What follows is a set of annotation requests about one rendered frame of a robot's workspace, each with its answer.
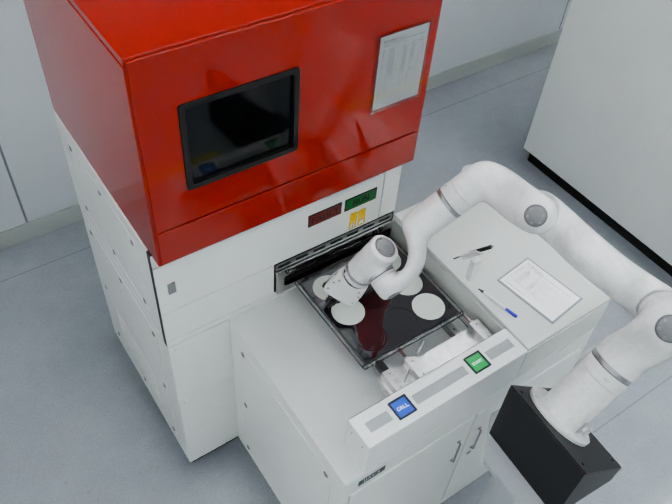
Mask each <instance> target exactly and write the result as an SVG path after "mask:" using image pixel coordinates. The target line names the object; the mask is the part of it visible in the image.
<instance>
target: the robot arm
mask: <svg viewBox="0 0 672 504"><path fill-rule="evenodd" d="M480 202H485V203H487V204H488V205H490V206H491V207H492V208H494V209H495V210H496V211H497V212H498V213H499V214H501V215H502V216H503V217H504V218H505V219H507V220H508V221H509V222H511V223H512V224H513V225H515V226H517V227H518V228H520V229H522V230H523V231H526V232H528V233H531V234H539V235H540V236H541V237H542V238H543V239H544V240H545V241H546V242H547V243H548V244H549V245H550V246H551V247H552V248H553V249H554V250H555V251H556V252H557V253H558V254H559V255H560V256H561V257H562V258H563V259H564V260H565V261H566V262H567V263H569V264H570V265H571V266H572V267H573V268H574V269H575V270H577V271H578V272H579V273H580V274H581V275H582V276H584V277H585V278H586V279H587V280H589V281H590V282H591V283H592V284H594V285H595V286H596V287H597V288H599V289H600V290H601V291H603V292H604V293H605V294H607V295H608V296H609V297H611V298H612V299H613V300H614V301H616V302H617V303H618V304H620V305H621V306H622V307H623V308H624V309H625V310H626V311H628V312H629V313H630V314H631V315H632V316H633V317H634V319H633V320H632V321H631V322H630V323H628V324H627V325H626V326H624V327H623V328H621V329H619V330H617V331H616V332H614V333H612V334H610V335H609V336H607V337H606V338H605V339H603V340H602V341H601V342H600V343H599V344H598V345H597V346H596V347H595V348H594V349H593V350H592V351H591V352H590V353H589V354H588V355H586V356H585V357H584V358H583V359H582V360H581V361H580V362H579V363H578V364H577V365H576V366H575V367H574V368H573V369H572V370H571V371H570V372H569V373H568V374H567V375H566V376H565V377H564V378H562V379H561V380H560V381H559V382H558V383H557V384H556V385H555V386H554V387H553V388H552V389H551V390H550V391H547V390H545V389H543V388H541V387H539V386H534V387H532V388H531V390H530V396H531V399H532V401H533V403H534V404H535V406H536V407H537V409H538V410H539V411H540V413H541V414H542V415H543V416H544V418H545V419H546V420H547V421H548V422H549V423H550V424H551V425H552V426H553V427H554V428H555V429H556V430H557V431H558V432H559V433H560V434H562V435H563V436H564V437H565V438H567V439H568V440H569V441H571V442H573V443H574V444H576V445H578V446H581V447H585V446H587V445H588V444H589V442H590V439H589V435H588V434H589V433H590V432H591V431H592V430H593V429H592V428H590V427H589V425H590V424H589V423H590V422H591V421H592V420H593V419H594V418H595V417H596V416H597V415H598V414H599V413H600V412H602V411H603V410H604V409H605V408H606V407H607V406H608V405H609V404H610V403H611V402H613V401H614V400H615V399H616V398H617V397H618V396H619V395H620V394H621V393H622V392H623V391H625V390H626V389H627V388H628V387H629V386H630V385H631V384H632V383H633V382H634V381H636V380H637V379H638V378H639V377H640V376H641V375H642V374H643V373H645V372H646V371H648V370H649V369H651V368H653V367H655V366H657V365H659V364H662V363H663V362H665V361H667V360H669V359H671V358H672V288H671V287H669V286H668V285H666V284H665V283H663V282H661V281H660V280H658V279H657V278H655V277H654V276H652V275H651V274H649V273H648V272H646V271H645V270H643V269H642V268H640V267H639V266H637V265H636V264H634V263H633V262H632V261H630V260H629V259H628V258H626V257H625V256H624V255H623V254H621V253H620V252H619V251H618V250H617V249H615V248H614V247H613V246H612V245H611V244H609V243H608V242H607V241H606V240H605V239H603V238H602V237H601V236H600V235H599V234H597V233H596V232H595V231H594V230H593V229H592V228H591V227H590V226H588V225H587V224H586V223H585V222H584V221H583V220H582V219H581V218H580V217H579V216H578V215H577V214H575V213H574V212H573V211H572V210H571V209H570V208H569V207H568V206H566V205H565V204H564V203H563V202H562V201H560V200H559V199H558V198H557V197H555V196H554V195H553V194H551V193H549V192H547V191H543V190H538V189H536V188H535V187H533V186H532V185H530V184H529V183H528V182H526V181H525V180H524V179H522V178H521V177H520V176H518V175H517V174H516V173H514V172H513V171H511V170H509V169H508V168H506V167H504V166H502V165H500V164H497V163H495V162H491V161H479V162H476V163H474V164H472V165H470V166H469V167H467V168H466V169H464V170H463V171H462V172H460V173H459V174H458V175H456V176H455V177H454V178H452V179H451V180H450V181H448V182H447V183H446V184H445V185H443V186H442V187H441V188H439V189H438V190H437V191H435V192H434V193H433V194H432V195H430V196H429V197H428V198H426V199H425V200H424V201H423V202H421V203H420V204H419V205H417V206H416V207H415V208H414V209H412V210H411V211H410V212H408V213H407V214H406V215H405V216H404V217H403V219H402V221H401V226H402V229H403V232H404V235H405V238H406V242H407V246H408V259H407V262H406V265H405V267H404V268H403V269H402V270H401V271H400V272H399V273H397V272H396V270H395V269H394V267H393V264H392V263H393V262H394V261H395V260H396V258H397V256H398V250H397V247H396V245H395V243H394V242H393V241H392V240H391V239H390V238H388V237H386V236H384V235H376V236H374V237H373V238H372V239H371V240H370V241H369V242H368V243H367V244H366V245H365V246H364V247H363V248H362V249H361V250H360V251H359V252H358V253H357V254H356V255H355V256H354V257H353V258H352V259H351V260H350V262H348V264H347V265H348V266H347V265H345V266H343V267H341V268H340V269H338V270H337V271H336V272H334V273H333V274H332V275H331V276H330V277H329V278H328V281H326V282H324V283H323V285H322V287H323V288H324V291H325V292H326V293H327V294H328V295H329V296H328V297H327V298H326V299H325V302H326V303H325V307H327V308H330V307H331V306H334V305H335V304H336V303H337V304H338V303H340V302H342V303H343V304H345V305H347V306H353V305H354V304H355V303H356V302H357V301H358V300H359V299H360V298H361V296H362V295H363V294H364V292H365V291H366V289H367V288H368V285H369V284H371V285H372V287H373V288H374V290H375V291H376V293H377V294H378V295H379V297H380V298H382V299H384V300H388V299H391V298H393V297H395V296H396V295H398V294H399V293H401V292H402V291H403V290H405V289H406V288H407V287H409V286H410V285H411V284H412V283H413V282H414V281H415V280H416V279H417V278H418V277H419V275H420V273H421V271H422V269H423V267H424V264H425V260H426V252H427V244H428V241H429V239H430V238H431V237H432V236H434V235H435V234H436V233H438V232H439V231H440V230H442V229H443V228H445V227H446V226H447V225H449V224H450V223H452V222H453V221H454V220H456V219H457V218H459V217H460V216H461V215H463V214H464V213H465V212H467V211H468V210H470V209H471V208H472V207H474V206H475V205H476V204H478V203H480Z"/></svg>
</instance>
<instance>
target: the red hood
mask: <svg viewBox="0 0 672 504"><path fill-rule="evenodd" d="M23 1H24V5H25V8H26V12H27V15H28V19H29V23H30V26H31V30H32V33H33V37H34V41H35V44H36V48H37V51H38V55H39V58H40V62H41V66H42V69H43V73H44V76H45V80H46V83H47V87H48V91H49V94H50V98H51V101H52V105H53V109H54V110H55V112H56V113H57V115H58V116H59V118H60V119H61V121H62V122H63V124H64V125H65V127H66V128H67V130H68V131H69V133H70V134H71V136H72V137H73V139H74V140H75V142H76V143H77V145H78V146H79V148H80V149H81V151H82V152H83V154H84V155H85V157H86V158H87V160H88V161H89V163H90V164H91V166H92V167H93V169H94V170H95V172H96V173H97V175H98V176H99V178H100V179H101V181H102V182H103V184H104V185H105V187H106V188H107V190H108V191H109V193H110V194H111V196H112V197H113V199H114V200H115V202H116V203H117V205H118V206H119V208H120V209H121V211H122V212H123V214H124V215H125V217H126V218H127V220H128V221H129V223H130V224H131V226H132V227H133V229H134V230H135V232H136V233H137V235H138V236H139V238H140V239H141V241H142V242H143V244H144V245H145V247H146V248H147V250H148V251H149V253H150V254H151V256H152V257H153V259H154V260H155V262H156V263H157V265H158V266H160V267H161V266H163V265H165V264H168V263H170V262H173V261H175V260H177V259H180V258H182V257H184V256H187V255H189V254H192V253H194V252H196V251H199V250H201V249H203V248H206V247H208V246H211V245H213V244H215V243H218V242H220V241H222V240H225V239H227V238H230V237H232V236H234V235H237V234H239V233H241V232H244V231H246V230H249V229H251V228H253V227H256V226H258V225H260V224H263V223H265V222H268V221H270V220H272V219H275V218H277V217H279V216H282V215H284V214H287V213H289V212H291V211H294V210H296V209H298V208H301V207H303V206H306V205H308V204H310V203H313V202H315V201H317V200H320V199H322V198H325V197H327V196H329V195H332V194H334V193H336V192H339V191H341V190H344V189H346V188H348V187H351V186H353V185H355V184H358V183H360V182H363V181H365V180H367V179H370V178H372V177H374V176H377V175H379V174H382V173H384V172H386V171H389V170H391V169H393V168H396V167H398V166H401V165H403V164H405V163H408V162H410V161H412V160H413V159H414V153H415V148H416V143H417V137H418V132H419V126H420V121H421V116H422V110H423V105H424V99H425V94H426V88H427V83H428V78H429V72H430V67H431V61H432V56H433V51H434V45H435V40H436V34H437V29H438V24H439V18H440V13H441V7H442V2H443V0H23Z"/></svg>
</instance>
